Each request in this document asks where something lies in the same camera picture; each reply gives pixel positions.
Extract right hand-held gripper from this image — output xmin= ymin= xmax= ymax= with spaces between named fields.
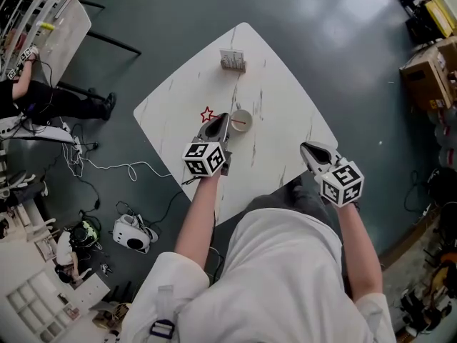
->
xmin=300 ymin=141 xmax=365 ymax=207

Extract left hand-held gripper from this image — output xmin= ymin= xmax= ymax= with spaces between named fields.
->
xmin=181 ymin=112 xmax=233 ymax=177

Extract red star wand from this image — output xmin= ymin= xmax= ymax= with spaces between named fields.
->
xmin=199 ymin=106 xmax=248 ymax=126

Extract grey cup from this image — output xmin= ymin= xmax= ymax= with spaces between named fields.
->
xmin=228 ymin=109 xmax=253 ymax=134

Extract person's right forearm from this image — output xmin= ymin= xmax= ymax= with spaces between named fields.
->
xmin=333 ymin=202 xmax=385 ymax=303

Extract person's left forearm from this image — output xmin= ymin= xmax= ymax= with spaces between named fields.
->
xmin=174 ymin=175 xmax=221 ymax=273

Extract white marble square table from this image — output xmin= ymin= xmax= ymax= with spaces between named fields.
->
xmin=133 ymin=21 xmax=339 ymax=227

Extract person's black shoe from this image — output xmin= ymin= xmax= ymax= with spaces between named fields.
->
xmin=285 ymin=176 xmax=304 ymax=199

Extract person's dark trousers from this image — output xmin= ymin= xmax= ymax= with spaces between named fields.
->
xmin=246 ymin=180 xmax=343 ymax=235

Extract wooden card holder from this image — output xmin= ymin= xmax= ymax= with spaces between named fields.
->
xmin=218 ymin=47 xmax=248 ymax=74

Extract pack of water bottles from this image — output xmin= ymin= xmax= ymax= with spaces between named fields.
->
xmin=433 ymin=107 xmax=457 ymax=167

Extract brown cardboard box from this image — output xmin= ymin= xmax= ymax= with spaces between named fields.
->
xmin=399 ymin=36 xmax=457 ymax=112

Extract person's white shirt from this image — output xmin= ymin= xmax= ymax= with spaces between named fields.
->
xmin=121 ymin=207 xmax=397 ymax=343

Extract white rounded backpack device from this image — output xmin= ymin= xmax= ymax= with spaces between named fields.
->
xmin=112 ymin=213 xmax=159 ymax=254

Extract white power strip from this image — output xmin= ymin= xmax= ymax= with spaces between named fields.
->
xmin=62 ymin=121 xmax=83 ymax=153

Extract grey marble table black legs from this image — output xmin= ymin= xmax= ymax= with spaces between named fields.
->
xmin=35 ymin=0 xmax=142 ymax=99

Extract yellow box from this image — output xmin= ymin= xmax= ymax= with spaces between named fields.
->
xmin=424 ymin=0 xmax=457 ymax=39

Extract white cubby cabinet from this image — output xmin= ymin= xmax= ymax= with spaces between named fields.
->
xmin=5 ymin=262 xmax=111 ymax=343

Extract white floor cable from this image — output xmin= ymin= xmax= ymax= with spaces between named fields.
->
xmin=62 ymin=134 xmax=172 ymax=182

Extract grey strap with blue buckle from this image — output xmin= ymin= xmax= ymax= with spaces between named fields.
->
xmin=149 ymin=286 xmax=176 ymax=339

